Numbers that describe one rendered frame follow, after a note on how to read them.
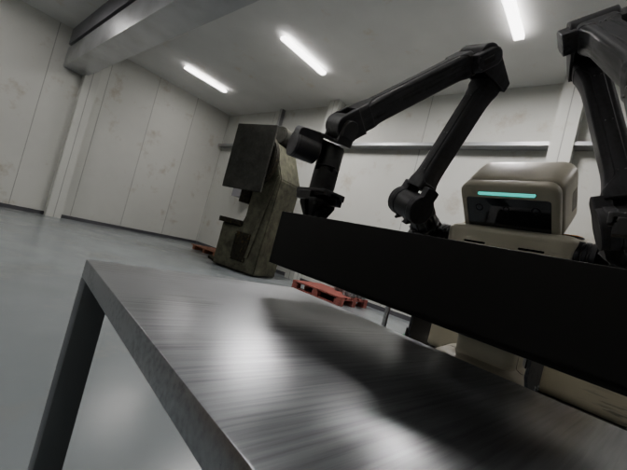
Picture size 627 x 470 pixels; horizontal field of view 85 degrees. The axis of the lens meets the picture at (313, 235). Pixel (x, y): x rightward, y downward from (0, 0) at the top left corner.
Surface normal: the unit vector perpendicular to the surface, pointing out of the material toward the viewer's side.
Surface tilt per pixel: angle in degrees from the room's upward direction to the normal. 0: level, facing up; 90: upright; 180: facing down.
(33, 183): 90
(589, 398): 90
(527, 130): 90
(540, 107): 90
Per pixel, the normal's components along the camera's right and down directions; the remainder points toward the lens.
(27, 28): 0.74, 0.17
